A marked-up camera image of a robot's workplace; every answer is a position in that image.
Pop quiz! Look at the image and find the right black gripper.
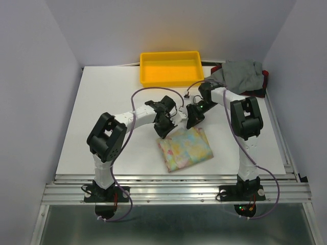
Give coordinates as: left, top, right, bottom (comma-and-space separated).
186, 99, 217, 128

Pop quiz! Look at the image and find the pastel patterned cloth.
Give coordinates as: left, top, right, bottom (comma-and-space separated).
156, 127, 214, 173

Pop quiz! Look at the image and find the grey skirt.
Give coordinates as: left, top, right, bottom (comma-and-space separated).
205, 59, 264, 94

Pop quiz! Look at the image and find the red black plaid skirt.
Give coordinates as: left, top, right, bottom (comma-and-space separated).
211, 64, 269, 98

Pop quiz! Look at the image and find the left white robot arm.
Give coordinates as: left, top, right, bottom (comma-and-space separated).
82, 96, 177, 203

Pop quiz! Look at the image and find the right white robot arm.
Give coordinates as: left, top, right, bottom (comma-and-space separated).
186, 81, 265, 202

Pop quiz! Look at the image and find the yellow plastic bin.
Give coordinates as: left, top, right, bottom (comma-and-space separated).
139, 51, 204, 87

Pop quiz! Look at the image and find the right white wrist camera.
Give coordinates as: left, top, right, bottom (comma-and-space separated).
184, 92, 202, 104

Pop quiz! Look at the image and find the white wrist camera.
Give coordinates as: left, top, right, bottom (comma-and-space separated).
171, 110, 188, 126
184, 92, 202, 104

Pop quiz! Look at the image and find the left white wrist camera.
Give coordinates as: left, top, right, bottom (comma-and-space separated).
171, 110, 188, 126

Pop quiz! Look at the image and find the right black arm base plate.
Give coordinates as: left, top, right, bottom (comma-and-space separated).
216, 185, 266, 202

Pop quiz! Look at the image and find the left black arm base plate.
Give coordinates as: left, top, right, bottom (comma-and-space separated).
81, 184, 129, 203

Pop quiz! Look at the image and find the aluminium frame rail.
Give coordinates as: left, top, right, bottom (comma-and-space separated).
30, 60, 317, 245

